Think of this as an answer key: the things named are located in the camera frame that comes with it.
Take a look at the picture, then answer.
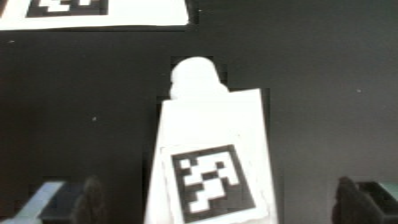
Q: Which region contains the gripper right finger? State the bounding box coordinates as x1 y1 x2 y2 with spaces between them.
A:
332 177 398 224

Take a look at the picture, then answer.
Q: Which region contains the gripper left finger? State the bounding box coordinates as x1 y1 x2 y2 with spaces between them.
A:
16 177 107 224

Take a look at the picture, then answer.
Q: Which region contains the white stool leg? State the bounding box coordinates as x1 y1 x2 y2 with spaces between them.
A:
144 57 279 224

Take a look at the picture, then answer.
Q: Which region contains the white marker sheet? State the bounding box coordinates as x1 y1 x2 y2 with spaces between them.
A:
0 0 188 31

